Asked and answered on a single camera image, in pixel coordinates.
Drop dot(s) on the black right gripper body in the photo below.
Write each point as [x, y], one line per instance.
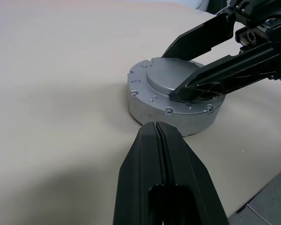
[260, 11]

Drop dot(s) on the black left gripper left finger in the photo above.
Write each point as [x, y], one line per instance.
[133, 175]

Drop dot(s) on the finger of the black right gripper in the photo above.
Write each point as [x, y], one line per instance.
[236, 70]
[201, 37]

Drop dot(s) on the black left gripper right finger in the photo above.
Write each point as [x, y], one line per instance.
[185, 164]

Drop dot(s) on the grey motor stator housing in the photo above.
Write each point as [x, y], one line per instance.
[192, 124]

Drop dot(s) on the silver motor end cover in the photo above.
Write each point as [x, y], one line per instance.
[154, 70]

